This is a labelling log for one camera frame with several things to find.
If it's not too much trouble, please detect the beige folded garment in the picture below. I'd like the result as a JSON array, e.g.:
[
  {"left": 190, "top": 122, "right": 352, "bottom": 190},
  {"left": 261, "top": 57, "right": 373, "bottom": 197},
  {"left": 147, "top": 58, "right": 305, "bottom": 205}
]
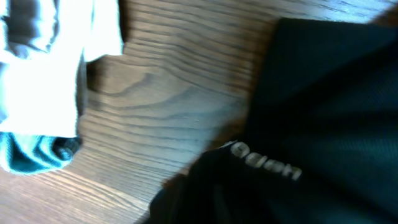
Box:
[{"left": 1, "top": 0, "right": 123, "bottom": 138}]

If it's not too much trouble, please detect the grey-blue folded garment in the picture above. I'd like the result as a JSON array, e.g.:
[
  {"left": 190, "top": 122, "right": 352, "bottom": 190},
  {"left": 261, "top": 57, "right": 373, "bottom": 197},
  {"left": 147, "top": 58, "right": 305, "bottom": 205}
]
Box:
[{"left": 1, "top": 133, "right": 81, "bottom": 175}]

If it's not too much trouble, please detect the black t-shirt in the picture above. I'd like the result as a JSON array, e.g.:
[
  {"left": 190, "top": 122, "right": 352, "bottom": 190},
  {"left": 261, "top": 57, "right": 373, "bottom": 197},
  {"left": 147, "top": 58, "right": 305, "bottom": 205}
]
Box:
[{"left": 148, "top": 19, "right": 397, "bottom": 224}]

